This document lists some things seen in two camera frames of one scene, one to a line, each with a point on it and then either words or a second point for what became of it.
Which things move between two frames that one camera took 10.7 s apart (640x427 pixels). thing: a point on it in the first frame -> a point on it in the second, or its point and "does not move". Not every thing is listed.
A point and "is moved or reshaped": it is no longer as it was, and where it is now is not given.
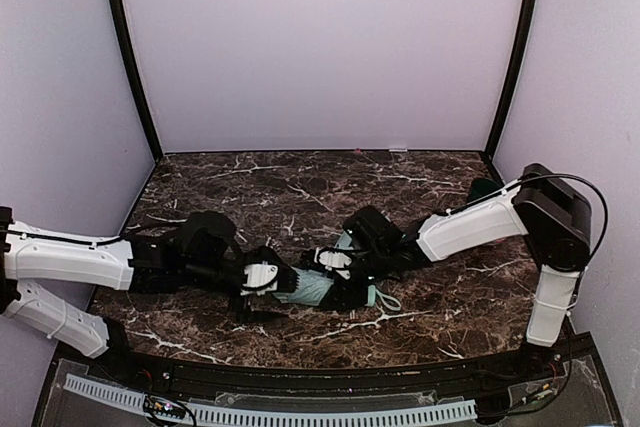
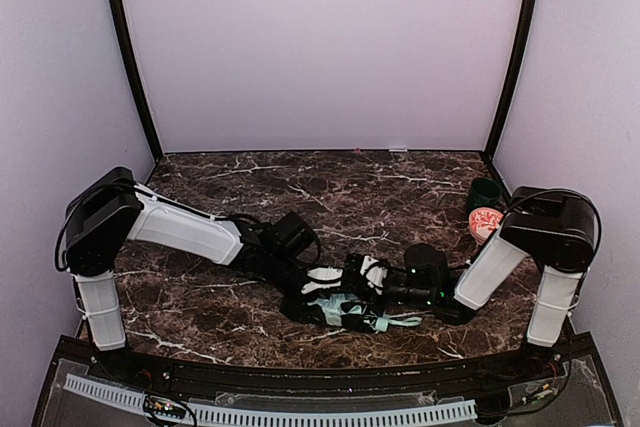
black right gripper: [343, 292] -> [364, 292]
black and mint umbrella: [317, 287] is moved or reshaped
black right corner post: [523, 50] does not move
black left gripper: [255, 304] -> [304, 308]
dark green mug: [481, 187] does not move
